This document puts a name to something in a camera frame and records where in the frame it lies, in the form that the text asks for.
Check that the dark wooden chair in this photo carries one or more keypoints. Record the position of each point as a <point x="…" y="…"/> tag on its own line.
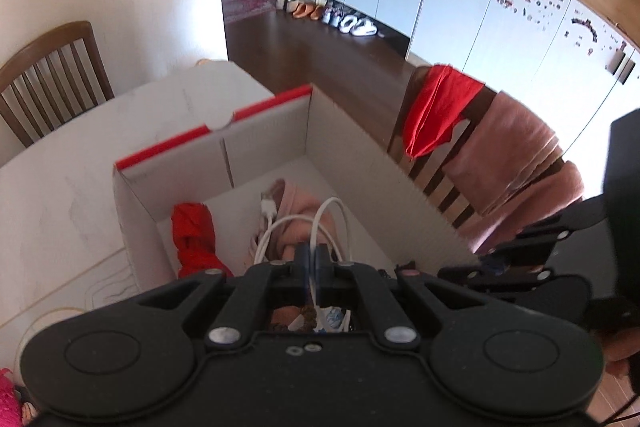
<point x="417" y="82"/>

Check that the brown braided item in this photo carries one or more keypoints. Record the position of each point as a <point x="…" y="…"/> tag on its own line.
<point x="295" y="318"/>

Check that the person's right hand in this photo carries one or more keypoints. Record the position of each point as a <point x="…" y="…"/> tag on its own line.
<point x="616" y="354"/>

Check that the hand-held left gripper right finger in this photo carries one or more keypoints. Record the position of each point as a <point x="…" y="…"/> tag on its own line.
<point x="322" y="268"/>

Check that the bright pink fuzzy item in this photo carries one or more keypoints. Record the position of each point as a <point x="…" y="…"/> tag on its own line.
<point x="7" y="392"/>

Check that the red garment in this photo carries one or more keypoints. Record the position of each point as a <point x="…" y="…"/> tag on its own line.
<point x="435" y="107"/>

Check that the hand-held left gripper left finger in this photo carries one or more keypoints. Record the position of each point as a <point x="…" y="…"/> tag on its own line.
<point x="301" y="268"/>

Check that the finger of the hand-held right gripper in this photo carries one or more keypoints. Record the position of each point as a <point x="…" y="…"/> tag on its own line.
<point x="575" y="219"/>
<point x="500" y="279"/>

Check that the white cardboard box red rim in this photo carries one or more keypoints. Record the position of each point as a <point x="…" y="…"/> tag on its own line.
<point x="175" y="182"/>

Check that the row of shoes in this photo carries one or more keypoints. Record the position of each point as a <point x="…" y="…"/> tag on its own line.
<point x="362" y="27"/>

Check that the wooden slatted chair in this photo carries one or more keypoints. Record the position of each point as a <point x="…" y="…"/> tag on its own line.
<point x="85" y="34"/>

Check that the patterned rug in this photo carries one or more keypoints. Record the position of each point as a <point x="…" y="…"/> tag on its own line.
<point x="245" y="7"/>

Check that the white cabinet with stickers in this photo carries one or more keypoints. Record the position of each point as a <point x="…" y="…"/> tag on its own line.
<point x="450" y="17"/>

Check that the red cloth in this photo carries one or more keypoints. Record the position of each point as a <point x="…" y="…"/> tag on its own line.
<point x="192" y="237"/>

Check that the white floral printed packet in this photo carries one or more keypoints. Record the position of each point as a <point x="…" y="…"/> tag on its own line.
<point x="334" y="318"/>

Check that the large pink towel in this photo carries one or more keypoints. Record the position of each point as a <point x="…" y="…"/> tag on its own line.
<point x="505" y="147"/>

